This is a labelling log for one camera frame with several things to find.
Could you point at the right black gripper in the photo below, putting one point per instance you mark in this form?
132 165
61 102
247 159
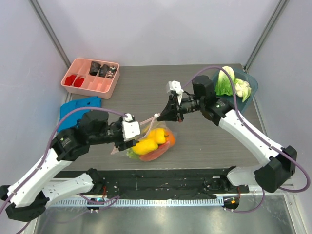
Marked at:
176 108

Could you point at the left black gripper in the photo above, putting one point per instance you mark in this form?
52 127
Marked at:
123 145

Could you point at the green celery stalk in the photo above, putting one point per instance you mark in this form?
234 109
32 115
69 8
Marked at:
130 153

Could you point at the orange tangerine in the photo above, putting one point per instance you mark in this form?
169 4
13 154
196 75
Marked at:
171 139

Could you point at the yellow bell pepper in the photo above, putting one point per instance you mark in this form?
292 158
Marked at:
159 135

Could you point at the clear zip top bag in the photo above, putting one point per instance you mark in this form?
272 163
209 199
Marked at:
146 126

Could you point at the yellow mango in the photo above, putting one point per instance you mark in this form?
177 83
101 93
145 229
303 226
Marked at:
145 146

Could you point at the watermelon slice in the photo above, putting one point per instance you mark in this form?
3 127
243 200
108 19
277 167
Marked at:
155 154

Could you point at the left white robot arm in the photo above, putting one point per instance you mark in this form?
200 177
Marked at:
28 198

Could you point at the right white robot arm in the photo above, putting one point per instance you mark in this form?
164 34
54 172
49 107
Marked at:
275 164

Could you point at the teal food tray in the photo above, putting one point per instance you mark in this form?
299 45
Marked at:
240 75

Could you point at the white cabbage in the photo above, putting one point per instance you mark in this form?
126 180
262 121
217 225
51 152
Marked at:
223 85

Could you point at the pink divided tray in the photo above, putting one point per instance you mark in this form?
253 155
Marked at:
92 85

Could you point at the dark rolls in tray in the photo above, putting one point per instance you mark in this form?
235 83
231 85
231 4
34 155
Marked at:
103 71

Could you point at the white cauliflower piece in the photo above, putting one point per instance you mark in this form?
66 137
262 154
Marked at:
242 89

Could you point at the red items in tray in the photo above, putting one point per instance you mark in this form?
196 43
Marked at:
74 80

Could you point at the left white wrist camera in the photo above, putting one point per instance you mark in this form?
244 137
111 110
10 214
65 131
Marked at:
130 127

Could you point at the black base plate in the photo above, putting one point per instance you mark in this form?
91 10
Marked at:
169 184

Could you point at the slotted cable duct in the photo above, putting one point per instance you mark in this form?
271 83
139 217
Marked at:
80 202

